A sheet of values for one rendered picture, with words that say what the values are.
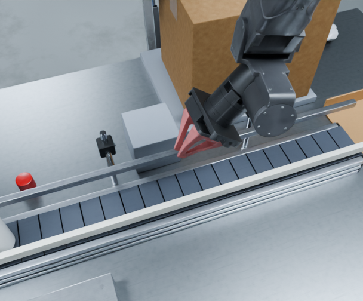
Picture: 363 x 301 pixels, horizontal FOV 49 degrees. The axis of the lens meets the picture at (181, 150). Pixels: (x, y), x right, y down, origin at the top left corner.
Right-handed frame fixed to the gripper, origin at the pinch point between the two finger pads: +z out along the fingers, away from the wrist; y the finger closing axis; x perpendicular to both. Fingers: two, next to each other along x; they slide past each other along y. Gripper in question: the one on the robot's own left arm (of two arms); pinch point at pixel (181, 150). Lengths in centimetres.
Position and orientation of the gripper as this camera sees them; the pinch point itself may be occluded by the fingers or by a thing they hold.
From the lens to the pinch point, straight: 67.2
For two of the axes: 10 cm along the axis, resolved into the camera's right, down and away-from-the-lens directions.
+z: -6.2, 6.2, 4.8
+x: 7.2, 1.9, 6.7
